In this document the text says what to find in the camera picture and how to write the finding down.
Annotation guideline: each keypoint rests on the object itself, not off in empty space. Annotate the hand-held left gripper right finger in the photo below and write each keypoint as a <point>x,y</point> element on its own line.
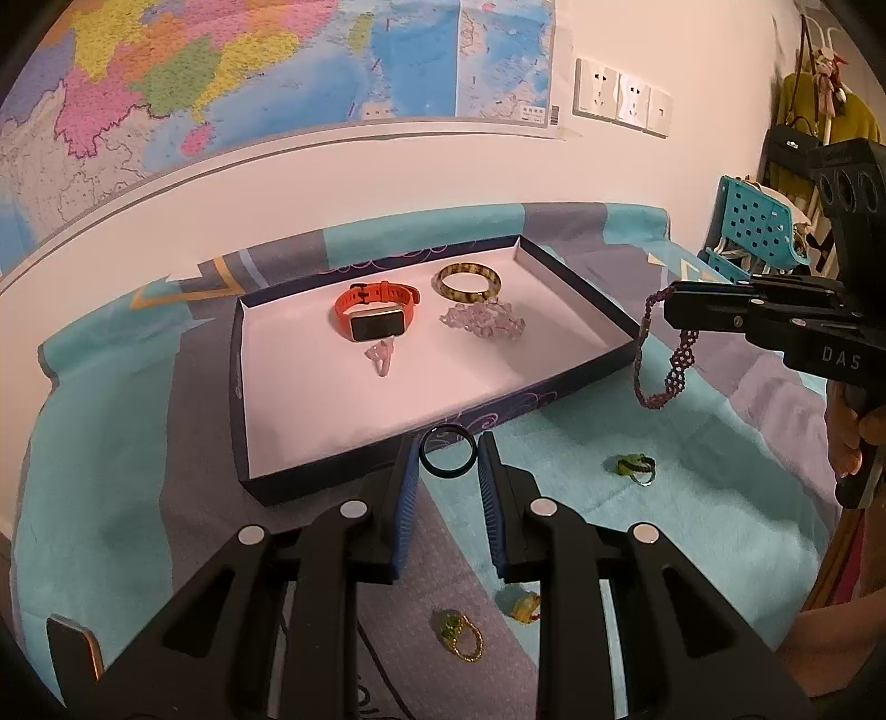
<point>493,512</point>

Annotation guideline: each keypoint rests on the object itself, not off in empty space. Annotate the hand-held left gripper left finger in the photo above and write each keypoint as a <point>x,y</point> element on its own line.
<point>405,512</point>

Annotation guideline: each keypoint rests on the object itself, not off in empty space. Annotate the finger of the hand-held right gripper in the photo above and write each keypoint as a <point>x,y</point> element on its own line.
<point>747,289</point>
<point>720,315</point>

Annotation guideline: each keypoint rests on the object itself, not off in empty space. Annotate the dark blue shallow box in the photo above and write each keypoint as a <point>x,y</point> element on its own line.
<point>332,415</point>

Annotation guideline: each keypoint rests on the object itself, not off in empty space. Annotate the pink hair clip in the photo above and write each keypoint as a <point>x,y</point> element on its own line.
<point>382,356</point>

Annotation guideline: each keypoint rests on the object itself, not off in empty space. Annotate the orange smartwatch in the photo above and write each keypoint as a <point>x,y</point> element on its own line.
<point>377,304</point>

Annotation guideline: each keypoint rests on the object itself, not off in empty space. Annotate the amber bangle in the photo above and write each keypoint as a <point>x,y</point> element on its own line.
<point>443,284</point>

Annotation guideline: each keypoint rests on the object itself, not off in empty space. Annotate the person's right hand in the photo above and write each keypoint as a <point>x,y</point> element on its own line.
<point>843,436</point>

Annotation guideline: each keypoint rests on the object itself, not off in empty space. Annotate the teal perforated chair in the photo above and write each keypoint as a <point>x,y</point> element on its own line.
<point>754,214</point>

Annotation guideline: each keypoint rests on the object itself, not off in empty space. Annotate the black handbag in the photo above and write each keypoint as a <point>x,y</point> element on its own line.
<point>789,149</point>

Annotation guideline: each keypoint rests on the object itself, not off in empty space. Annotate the yellow garment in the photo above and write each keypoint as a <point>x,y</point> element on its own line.
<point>855,121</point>

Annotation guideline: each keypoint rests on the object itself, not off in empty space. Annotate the white coat rack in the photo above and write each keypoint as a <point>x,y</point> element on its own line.
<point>824,41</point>

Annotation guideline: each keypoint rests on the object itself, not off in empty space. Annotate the printed teal grey blanket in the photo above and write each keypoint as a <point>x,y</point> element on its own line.
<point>124,450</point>

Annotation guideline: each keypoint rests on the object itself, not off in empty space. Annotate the black smartphone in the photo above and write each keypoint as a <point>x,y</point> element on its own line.
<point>73,658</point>

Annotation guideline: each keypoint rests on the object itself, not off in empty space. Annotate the person's bare leg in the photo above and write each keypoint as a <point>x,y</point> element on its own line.
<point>830,671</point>

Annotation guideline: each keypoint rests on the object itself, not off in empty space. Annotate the white wall switch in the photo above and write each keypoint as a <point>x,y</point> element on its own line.
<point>660,111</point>

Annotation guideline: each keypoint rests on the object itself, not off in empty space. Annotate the white wall socket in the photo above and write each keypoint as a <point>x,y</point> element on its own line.
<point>633,100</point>
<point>596,88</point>

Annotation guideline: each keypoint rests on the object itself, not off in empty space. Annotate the colourful wall map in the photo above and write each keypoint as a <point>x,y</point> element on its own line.
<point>242,69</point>

